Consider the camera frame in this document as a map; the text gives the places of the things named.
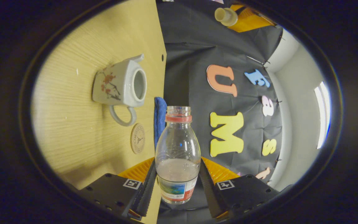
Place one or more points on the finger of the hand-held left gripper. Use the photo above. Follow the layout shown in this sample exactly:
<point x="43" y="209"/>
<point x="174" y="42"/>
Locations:
<point x="250" y="20"/>

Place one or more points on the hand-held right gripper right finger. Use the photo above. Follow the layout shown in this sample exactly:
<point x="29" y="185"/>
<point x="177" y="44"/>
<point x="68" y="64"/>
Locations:
<point x="208" y="189"/>

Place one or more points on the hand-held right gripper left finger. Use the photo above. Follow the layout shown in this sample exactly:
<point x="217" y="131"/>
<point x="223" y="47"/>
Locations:
<point x="146" y="189"/>

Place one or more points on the white teacup lid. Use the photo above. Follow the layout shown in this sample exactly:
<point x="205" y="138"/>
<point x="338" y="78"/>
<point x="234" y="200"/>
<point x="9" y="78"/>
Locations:
<point x="225" y="16"/>

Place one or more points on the clear plastic water bottle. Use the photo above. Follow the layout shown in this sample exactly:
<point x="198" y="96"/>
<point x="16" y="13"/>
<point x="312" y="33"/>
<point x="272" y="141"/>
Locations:
<point x="177" y="146"/>

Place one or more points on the black backdrop cloth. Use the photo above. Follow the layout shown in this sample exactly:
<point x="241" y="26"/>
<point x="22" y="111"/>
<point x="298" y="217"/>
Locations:
<point x="197" y="56"/>

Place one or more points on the blue towel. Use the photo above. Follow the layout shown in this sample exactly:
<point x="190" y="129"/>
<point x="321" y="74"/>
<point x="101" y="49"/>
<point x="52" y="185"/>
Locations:
<point x="159" y="118"/>

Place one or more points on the ceiling light panel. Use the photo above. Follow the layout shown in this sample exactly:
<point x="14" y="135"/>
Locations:
<point x="323" y="115"/>

